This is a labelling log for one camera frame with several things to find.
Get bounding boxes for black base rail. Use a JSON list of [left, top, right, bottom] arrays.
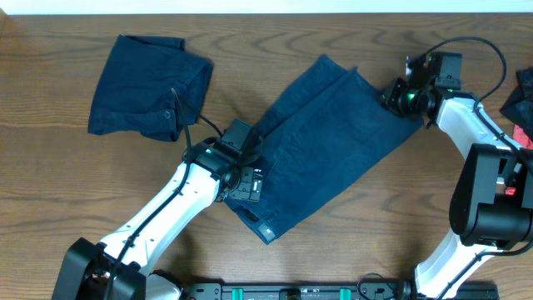
[[178, 282, 500, 300]]

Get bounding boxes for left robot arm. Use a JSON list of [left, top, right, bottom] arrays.
[[52, 119, 263, 299]]

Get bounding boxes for dark garment at edge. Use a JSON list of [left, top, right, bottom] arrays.
[[500, 67, 532, 139]]

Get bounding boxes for red garment at edge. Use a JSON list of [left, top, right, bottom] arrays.
[[512, 125, 533, 150]]

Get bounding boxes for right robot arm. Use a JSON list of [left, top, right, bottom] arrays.
[[377, 52, 532, 299]]

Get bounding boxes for blue denim shorts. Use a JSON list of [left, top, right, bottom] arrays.
[[226, 55, 421, 244]]

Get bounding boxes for folded dark navy shorts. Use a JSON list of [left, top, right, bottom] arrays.
[[87, 35, 213, 142]]

